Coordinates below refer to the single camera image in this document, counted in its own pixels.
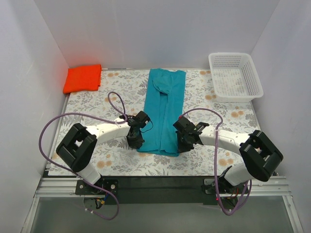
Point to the folded orange t shirt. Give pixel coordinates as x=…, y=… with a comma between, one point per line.
x=83, y=78

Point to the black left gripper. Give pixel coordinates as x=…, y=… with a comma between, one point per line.
x=135, y=141

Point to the teal t shirt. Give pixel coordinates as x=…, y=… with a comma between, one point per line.
x=163, y=105

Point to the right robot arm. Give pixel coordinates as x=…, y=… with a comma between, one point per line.
x=260, y=156

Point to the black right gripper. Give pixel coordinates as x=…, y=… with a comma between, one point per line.
x=183, y=143

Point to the floral patterned table mat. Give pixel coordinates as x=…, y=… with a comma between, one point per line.
x=126, y=89

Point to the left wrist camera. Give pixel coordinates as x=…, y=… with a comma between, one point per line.
x=142, y=119

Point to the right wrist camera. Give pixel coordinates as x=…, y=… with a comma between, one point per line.
x=185, y=125

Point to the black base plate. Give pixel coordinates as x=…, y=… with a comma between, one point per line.
x=159, y=189

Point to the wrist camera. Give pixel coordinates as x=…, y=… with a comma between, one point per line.
x=185, y=125
x=142, y=119

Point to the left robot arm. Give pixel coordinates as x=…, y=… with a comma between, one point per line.
x=77, y=147

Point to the aluminium frame rail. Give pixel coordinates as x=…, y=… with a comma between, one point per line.
x=56, y=188

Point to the white plastic basket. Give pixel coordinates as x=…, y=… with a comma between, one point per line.
x=234, y=77

